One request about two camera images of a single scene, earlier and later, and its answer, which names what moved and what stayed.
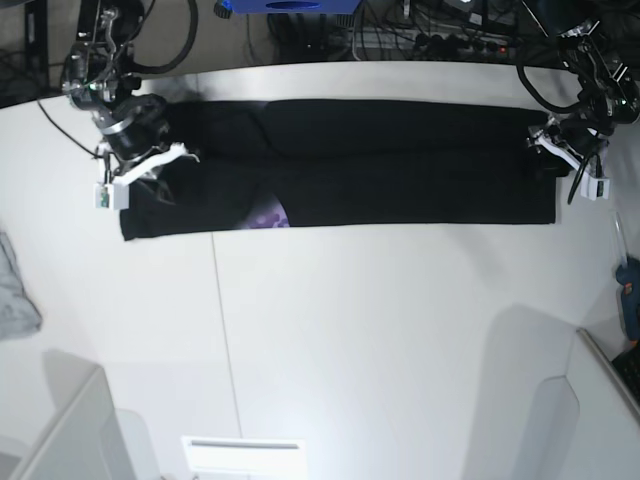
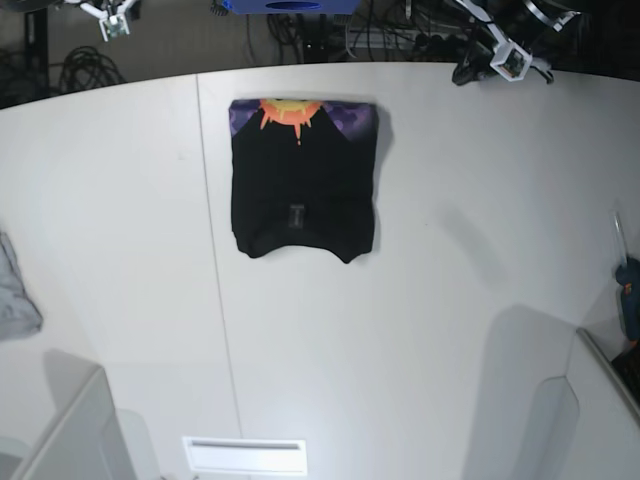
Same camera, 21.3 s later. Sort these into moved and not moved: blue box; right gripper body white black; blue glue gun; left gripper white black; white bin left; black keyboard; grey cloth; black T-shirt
Moved: right gripper body white black; black T-shirt; left gripper white black
Not moved: grey cloth; blue box; white bin left; blue glue gun; black keyboard
